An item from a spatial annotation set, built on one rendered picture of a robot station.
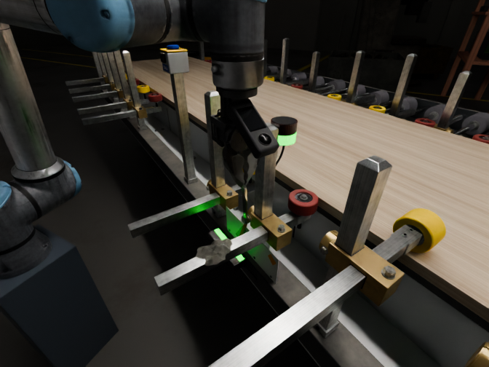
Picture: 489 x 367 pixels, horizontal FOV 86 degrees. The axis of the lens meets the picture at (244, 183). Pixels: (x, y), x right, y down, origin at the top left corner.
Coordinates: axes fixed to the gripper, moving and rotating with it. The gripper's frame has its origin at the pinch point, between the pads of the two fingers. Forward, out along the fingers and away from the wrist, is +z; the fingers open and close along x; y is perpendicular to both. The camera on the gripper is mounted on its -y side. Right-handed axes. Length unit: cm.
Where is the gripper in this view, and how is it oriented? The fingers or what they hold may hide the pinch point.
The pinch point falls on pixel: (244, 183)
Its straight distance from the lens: 56.7
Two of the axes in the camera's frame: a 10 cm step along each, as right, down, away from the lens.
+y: -5.6, -4.6, 6.9
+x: -8.3, 3.1, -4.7
